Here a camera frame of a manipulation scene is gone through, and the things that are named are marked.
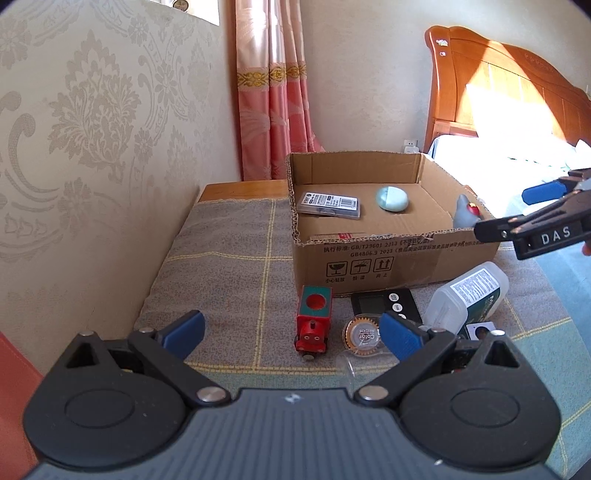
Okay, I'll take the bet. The black toy train wagon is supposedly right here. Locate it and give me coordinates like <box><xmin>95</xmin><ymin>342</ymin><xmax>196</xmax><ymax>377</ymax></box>
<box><xmin>461</xmin><ymin>322</ymin><xmax>496</xmax><ymax>341</ymax></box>

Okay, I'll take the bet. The grey dog squeaky toy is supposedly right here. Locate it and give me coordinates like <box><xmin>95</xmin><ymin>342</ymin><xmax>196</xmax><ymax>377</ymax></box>
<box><xmin>453</xmin><ymin>194</ymin><xmax>483</xmax><ymax>229</ymax></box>

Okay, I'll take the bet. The red toy train engine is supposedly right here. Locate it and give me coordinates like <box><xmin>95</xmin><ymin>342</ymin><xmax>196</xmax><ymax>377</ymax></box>
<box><xmin>294</xmin><ymin>285</ymin><xmax>332</xmax><ymax>360</ymax></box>

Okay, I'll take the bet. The mint green round case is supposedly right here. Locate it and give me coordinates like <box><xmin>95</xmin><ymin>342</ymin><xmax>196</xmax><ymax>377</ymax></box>
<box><xmin>376</xmin><ymin>186</ymin><xmax>410</xmax><ymax>213</ymax></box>

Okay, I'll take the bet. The light blue bed sheet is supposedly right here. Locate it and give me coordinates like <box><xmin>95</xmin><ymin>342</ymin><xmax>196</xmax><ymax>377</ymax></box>
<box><xmin>428</xmin><ymin>135</ymin><xmax>590</xmax><ymax>330</ymax></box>

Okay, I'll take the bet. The black digital timer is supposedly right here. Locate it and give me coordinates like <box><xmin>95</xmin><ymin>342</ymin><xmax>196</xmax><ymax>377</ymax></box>
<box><xmin>351</xmin><ymin>288</ymin><xmax>423</xmax><ymax>324</ymax></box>

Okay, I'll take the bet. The clear correction tape dispenser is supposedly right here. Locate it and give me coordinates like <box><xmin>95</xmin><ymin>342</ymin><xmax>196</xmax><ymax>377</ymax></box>
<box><xmin>342</xmin><ymin>315</ymin><xmax>383</xmax><ymax>358</ymax></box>

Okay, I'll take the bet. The plaid table cloth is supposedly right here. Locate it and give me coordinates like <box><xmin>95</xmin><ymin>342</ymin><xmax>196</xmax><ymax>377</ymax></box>
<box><xmin>136</xmin><ymin>200</ymin><xmax>590</xmax><ymax>478</ymax></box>

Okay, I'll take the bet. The brown cardboard box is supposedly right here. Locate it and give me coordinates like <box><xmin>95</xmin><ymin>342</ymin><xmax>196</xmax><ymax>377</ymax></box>
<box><xmin>286</xmin><ymin>151</ymin><xmax>499</xmax><ymax>295</ymax></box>

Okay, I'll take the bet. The wooden bed headboard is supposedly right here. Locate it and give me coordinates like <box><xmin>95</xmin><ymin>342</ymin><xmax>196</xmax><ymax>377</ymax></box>
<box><xmin>424</xmin><ymin>25</ymin><xmax>590</xmax><ymax>148</ymax></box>

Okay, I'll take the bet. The pink patterned curtain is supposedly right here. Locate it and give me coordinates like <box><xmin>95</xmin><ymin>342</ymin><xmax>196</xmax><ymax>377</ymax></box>
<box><xmin>235</xmin><ymin>0</ymin><xmax>322</xmax><ymax>181</ymax></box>

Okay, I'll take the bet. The white wall socket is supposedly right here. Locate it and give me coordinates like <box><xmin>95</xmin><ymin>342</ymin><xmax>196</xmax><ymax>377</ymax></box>
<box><xmin>403</xmin><ymin>140</ymin><xmax>420</xmax><ymax>154</ymax></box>

